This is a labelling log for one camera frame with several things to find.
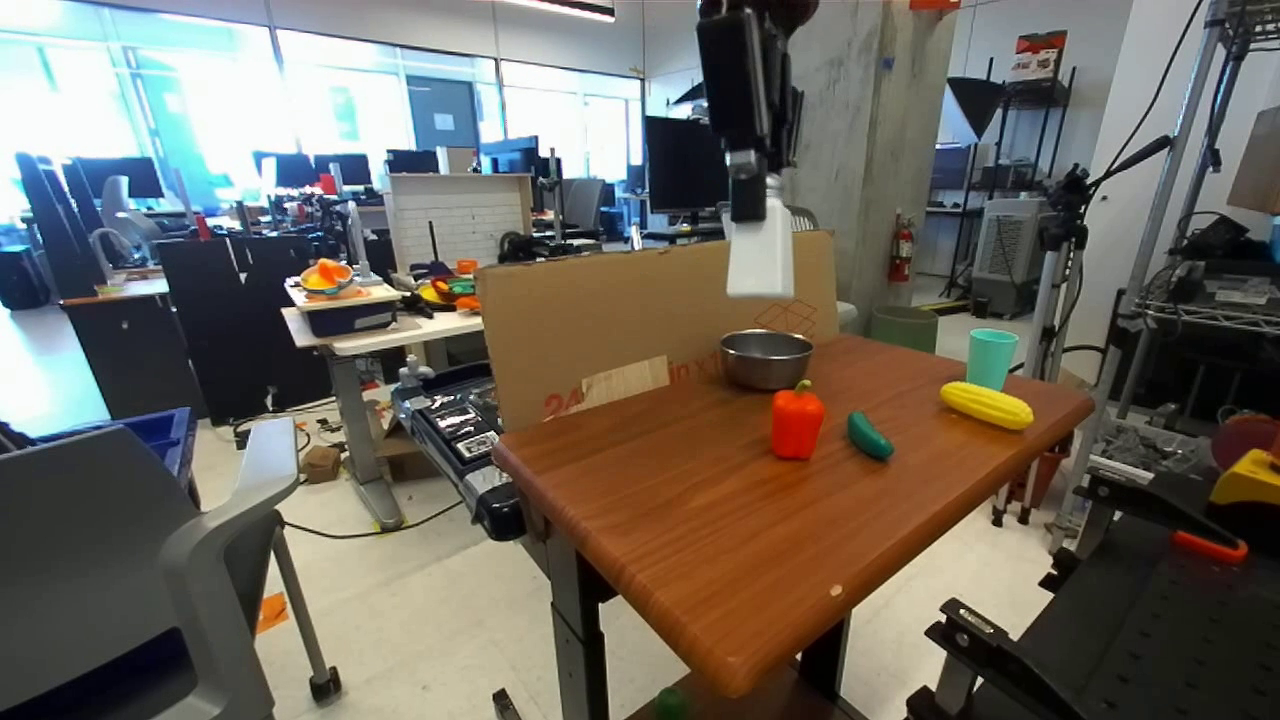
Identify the black tool drawer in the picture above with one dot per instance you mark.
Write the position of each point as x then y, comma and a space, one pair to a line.
462, 446

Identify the black computer monitor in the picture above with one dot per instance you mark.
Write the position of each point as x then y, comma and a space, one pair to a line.
683, 161

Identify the green toy cucumber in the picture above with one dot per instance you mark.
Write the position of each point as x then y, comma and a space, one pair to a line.
870, 438

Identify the white side table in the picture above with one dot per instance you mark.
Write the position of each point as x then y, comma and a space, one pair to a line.
367, 386

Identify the red fire extinguisher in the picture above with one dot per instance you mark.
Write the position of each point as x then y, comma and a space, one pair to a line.
901, 248

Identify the yellow emergency stop button box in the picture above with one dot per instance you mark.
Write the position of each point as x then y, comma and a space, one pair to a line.
1251, 482

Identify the black tray with toys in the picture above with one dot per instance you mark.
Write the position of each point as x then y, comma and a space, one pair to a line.
345, 296

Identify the red toy bell pepper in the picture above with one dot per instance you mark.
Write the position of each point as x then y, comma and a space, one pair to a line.
798, 425

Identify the metal equipment rack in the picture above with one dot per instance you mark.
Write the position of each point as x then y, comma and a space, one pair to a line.
1206, 320

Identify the red wall sign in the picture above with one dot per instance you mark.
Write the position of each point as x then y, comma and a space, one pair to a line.
1037, 58

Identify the green box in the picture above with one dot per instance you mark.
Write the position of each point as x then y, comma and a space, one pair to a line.
904, 328

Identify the white pegboard panel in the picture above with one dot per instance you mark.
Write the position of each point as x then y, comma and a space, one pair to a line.
456, 220

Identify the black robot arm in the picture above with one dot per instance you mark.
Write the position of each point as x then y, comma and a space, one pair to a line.
782, 10

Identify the brown cardboard panel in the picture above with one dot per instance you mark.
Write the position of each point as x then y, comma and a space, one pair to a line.
625, 334

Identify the grey office chair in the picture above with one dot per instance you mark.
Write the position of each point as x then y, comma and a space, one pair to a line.
123, 574

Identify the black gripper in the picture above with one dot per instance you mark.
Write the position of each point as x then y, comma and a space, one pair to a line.
745, 85

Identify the blue bin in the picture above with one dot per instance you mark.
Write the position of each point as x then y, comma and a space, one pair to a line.
160, 442

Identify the black bar clamp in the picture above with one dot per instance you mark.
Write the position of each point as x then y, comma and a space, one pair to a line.
995, 655

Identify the black perforated breadboard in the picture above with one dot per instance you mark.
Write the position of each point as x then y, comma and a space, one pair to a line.
1174, 643

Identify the dark metal bowl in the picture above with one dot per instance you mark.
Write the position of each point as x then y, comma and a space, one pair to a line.
765, 363

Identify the camera on black tripod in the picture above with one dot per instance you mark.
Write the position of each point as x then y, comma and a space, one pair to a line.
1065, 253

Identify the black table leg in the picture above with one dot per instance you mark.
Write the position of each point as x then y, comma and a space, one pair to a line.
575, 624

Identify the pile of colourful toys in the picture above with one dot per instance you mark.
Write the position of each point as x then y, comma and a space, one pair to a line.
444, 285

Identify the yellow toy corn cob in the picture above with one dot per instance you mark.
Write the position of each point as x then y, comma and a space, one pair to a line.
986, 405

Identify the small cardboard box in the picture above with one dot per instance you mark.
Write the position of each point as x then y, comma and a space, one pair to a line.
321, 460

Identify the teal plastic cup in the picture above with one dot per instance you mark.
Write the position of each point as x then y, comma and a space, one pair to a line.
995, 363

